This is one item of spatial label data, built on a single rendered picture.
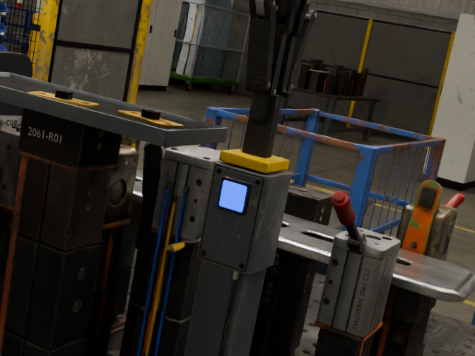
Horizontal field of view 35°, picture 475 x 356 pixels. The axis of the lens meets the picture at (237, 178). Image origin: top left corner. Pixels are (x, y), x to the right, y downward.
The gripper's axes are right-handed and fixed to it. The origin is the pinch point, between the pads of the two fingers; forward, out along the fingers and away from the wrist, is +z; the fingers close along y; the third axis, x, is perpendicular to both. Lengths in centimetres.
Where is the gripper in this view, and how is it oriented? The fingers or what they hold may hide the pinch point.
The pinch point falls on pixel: (262, 124)
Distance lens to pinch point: 82.8
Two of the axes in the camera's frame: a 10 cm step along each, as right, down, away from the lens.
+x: -8.7, -2.5, 4.3
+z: -1.8, 9.6, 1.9
